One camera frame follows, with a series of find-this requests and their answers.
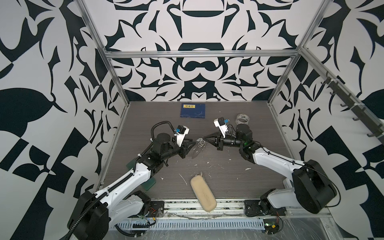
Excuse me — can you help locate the silver keyring cluster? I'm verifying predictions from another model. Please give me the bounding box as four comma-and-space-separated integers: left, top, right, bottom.
196, 138, 207, 148

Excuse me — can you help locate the green circuit board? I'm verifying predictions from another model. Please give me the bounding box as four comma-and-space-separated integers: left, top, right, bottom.
263, 219, 281, 235

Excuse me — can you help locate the blue book yellow label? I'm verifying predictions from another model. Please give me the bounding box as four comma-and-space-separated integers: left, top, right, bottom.
180, 103, 206, 119

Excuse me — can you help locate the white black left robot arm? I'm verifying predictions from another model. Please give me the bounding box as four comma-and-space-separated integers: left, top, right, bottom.
63, 121, 196, 240

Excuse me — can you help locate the beige glasses case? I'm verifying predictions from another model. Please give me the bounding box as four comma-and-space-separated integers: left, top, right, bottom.
190, 175, 217, 213

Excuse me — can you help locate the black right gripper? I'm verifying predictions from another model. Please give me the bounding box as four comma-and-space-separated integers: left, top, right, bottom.
205, 132, 246, 152

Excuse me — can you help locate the green translucent plastic case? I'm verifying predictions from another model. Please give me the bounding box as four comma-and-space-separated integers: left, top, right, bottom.
124, 160, 156, 191

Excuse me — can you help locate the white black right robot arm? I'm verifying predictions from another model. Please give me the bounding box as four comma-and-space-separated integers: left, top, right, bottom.
203, 124, 341, 214

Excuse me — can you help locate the white slotted cable duct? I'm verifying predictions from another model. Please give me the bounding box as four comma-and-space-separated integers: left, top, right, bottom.
118, 219, 265, 231

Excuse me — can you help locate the clear tape roll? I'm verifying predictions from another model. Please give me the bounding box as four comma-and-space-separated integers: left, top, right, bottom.
235, 114, 250, 125

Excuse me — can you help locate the black wall hook rack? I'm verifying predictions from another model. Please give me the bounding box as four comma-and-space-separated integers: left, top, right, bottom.
320, 72, 384, 145

